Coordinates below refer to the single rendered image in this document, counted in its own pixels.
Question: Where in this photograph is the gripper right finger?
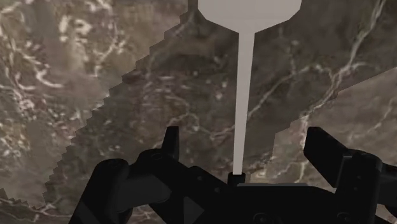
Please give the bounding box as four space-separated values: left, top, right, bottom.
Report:
303 126 397 224

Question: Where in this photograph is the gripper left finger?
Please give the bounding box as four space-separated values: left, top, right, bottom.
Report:
69 125 229 224

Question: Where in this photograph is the white spatula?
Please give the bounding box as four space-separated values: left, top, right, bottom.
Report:
197 0 303 176

